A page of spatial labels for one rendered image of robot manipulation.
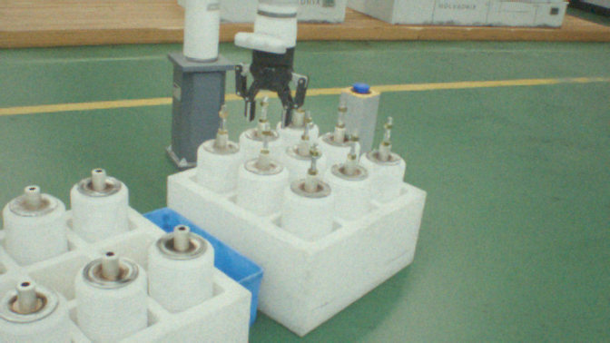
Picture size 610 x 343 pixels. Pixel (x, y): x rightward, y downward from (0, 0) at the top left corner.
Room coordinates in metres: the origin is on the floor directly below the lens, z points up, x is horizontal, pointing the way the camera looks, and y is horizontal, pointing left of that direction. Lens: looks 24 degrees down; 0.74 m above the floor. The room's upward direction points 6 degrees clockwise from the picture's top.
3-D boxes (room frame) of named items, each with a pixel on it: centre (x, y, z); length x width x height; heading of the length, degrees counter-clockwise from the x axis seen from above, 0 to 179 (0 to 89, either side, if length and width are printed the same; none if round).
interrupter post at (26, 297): (0.61, 0.32, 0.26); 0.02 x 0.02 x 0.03
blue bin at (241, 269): (1.00, 0.20, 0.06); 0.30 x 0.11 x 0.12; 50
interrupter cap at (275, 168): (1.10, 0.08, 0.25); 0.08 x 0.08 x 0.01
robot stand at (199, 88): (1.66, 0.32, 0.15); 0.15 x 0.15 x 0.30; 30
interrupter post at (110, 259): (0.70, 0.25, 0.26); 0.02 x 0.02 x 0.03
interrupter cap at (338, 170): (1.12, -0.08, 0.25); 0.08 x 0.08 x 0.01
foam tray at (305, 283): (1.19, 0.01, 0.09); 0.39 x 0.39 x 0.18; 52
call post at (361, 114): (1.47, -0.11, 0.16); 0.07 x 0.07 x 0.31; 52
